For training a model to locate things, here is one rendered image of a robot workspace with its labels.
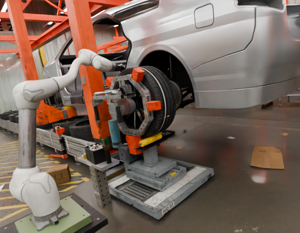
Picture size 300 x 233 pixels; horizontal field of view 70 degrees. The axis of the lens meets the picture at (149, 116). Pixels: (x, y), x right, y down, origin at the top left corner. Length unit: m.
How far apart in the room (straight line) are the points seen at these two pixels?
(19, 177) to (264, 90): 1.73
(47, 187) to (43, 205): 0.10
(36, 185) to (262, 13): 1.75
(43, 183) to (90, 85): 1.12
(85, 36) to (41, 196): 1.48
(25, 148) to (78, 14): 1.32
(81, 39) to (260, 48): 1.52
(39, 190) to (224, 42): 1.55
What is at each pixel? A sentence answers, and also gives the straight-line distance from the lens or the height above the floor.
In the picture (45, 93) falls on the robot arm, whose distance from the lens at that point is 1.42.
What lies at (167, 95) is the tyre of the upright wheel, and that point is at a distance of 1.83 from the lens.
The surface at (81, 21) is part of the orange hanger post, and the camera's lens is 2.30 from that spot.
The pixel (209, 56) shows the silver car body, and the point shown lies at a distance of 1.83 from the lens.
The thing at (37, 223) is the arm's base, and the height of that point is 0.37.
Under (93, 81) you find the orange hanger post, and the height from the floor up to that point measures 1.11.
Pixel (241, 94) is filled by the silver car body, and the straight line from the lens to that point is 1.74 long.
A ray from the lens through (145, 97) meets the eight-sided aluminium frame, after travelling 1.73.
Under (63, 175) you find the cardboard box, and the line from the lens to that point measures 2.78.
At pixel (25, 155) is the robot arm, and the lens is 1.57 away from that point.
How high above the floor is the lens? 1.11
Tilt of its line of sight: 11 degrees down
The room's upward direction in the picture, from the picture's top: 8 degrees counter-clockwise
